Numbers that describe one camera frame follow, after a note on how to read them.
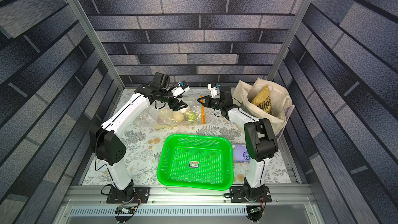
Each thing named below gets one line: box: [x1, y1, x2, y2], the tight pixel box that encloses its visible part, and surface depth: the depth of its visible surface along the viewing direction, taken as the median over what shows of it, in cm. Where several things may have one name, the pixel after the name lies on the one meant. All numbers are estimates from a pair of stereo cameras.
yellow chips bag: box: [251, 84, 273, 114], surface depth 85 cm
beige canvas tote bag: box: [232, 77, 293, 137], surface depth 86 cm
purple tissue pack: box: [233, 144, 251, 162], surface depth 83 cm
